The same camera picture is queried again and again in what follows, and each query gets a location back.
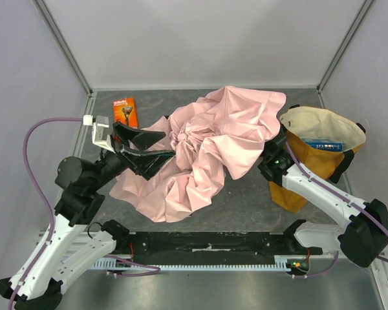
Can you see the orange Gillette razor box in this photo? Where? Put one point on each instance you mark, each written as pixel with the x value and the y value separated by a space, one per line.
pixel 124 111

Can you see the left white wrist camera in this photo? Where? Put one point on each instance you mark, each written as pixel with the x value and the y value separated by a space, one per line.
pixel 100 131

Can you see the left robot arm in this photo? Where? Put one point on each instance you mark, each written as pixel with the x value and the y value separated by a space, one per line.
pixel 46 276

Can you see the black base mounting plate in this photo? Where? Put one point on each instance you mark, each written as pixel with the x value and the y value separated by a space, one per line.
pixel 212 248

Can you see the pink folding umbrella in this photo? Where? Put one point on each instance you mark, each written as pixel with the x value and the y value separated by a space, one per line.
pixel 225 131

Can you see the blue Harry's razor box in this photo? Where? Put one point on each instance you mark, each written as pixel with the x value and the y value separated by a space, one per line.
pixel 325 144

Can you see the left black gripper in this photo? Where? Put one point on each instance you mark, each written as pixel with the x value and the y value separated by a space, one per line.
pixel 120 151

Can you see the orange canvas tote bag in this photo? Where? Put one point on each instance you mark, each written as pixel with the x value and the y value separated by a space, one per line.
pixel 309 123

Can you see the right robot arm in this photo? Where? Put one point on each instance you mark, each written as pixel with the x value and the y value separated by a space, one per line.
pixel 360 229

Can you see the white slotted cable duct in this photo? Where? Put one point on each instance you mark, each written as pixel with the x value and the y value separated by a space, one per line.
pixel 279 265

